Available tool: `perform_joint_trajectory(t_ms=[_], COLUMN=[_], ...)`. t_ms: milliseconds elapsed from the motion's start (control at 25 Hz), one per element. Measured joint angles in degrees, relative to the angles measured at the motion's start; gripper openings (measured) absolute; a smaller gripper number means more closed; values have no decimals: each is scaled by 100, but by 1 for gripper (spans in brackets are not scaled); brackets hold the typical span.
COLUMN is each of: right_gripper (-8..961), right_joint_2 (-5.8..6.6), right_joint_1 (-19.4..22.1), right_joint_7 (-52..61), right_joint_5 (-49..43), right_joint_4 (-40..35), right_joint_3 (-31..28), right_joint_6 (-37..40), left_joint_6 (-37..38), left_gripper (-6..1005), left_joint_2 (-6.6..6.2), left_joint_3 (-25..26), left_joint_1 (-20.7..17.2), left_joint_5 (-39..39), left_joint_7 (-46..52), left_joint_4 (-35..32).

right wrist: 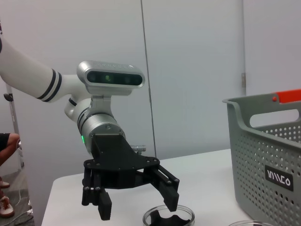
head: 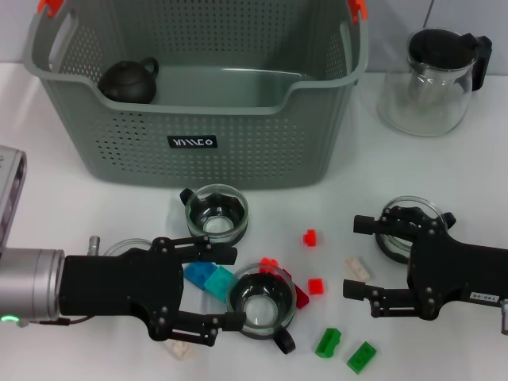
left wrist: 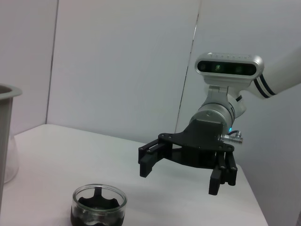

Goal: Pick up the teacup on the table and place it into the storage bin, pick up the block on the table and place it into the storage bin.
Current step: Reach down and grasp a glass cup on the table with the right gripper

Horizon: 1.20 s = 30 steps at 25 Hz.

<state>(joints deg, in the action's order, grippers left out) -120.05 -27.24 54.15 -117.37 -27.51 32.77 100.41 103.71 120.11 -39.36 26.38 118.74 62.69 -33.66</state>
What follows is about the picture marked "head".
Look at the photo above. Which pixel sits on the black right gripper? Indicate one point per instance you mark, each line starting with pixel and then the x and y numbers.
pixel 456 274

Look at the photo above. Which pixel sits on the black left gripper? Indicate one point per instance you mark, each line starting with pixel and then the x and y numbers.
pixel 119 285

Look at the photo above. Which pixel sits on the black lidded glass jar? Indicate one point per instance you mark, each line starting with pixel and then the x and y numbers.
pixel 393 250

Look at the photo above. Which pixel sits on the blue building block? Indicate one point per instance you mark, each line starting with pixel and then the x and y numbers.
pixel 196 274

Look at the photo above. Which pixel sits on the teal building block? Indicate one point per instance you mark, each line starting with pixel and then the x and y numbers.
pixel 217 282

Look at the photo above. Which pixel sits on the glass teacup with black sleeve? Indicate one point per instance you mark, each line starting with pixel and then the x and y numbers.
pixel 260 309
pixel 216 227
pixel 127 243

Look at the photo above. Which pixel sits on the white building block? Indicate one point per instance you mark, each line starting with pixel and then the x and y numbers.
pixel 178 349
pixel 357 268

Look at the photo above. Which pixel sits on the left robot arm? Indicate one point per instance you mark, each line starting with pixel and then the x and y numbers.
pixel 31 282

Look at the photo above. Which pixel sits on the small red building block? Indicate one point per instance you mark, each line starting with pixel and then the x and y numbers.
pixel 310 237
pixel 316 286

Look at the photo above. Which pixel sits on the long dark red block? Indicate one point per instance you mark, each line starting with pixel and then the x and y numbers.
pixel 301 297

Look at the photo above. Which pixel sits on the green flat building block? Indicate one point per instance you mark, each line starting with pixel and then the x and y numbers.
pixel 362 357

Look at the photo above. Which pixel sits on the green channel building block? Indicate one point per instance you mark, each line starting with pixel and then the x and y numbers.
pixel 328 343

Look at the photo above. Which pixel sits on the grey perforated storage basket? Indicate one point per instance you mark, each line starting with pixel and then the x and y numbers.
pixel 238 151

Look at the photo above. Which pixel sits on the dark clay teapot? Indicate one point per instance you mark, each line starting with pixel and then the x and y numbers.
pixel 127 83

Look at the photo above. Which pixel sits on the glass carafe with black lid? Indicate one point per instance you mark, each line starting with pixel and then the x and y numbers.
pixel 440 47

